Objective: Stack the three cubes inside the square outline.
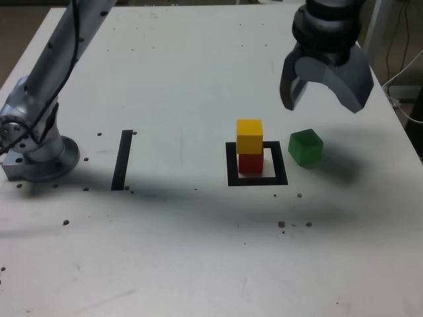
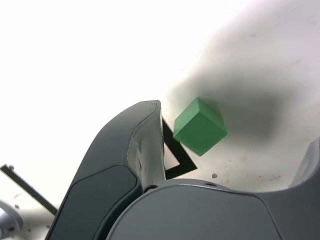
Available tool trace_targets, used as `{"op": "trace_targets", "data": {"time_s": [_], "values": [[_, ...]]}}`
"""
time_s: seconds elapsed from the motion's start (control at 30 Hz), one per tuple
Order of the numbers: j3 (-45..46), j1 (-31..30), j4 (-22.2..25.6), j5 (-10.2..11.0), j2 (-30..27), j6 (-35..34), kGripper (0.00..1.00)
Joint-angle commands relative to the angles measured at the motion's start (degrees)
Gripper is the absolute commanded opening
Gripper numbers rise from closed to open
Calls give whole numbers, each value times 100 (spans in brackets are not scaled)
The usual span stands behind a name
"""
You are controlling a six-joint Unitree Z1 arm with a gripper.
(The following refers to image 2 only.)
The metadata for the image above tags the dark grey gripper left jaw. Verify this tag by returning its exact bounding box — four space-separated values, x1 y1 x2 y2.
45 99 168 240

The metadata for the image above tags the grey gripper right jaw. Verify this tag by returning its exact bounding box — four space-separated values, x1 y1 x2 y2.
105 135 320 240

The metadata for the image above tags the green cube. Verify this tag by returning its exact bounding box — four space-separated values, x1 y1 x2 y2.
172 96 229 157

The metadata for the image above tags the black tape square outline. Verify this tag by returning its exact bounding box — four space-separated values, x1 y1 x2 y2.
161 115 199 181

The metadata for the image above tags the black tape strip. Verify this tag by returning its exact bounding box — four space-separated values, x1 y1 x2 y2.
0 163 59 217

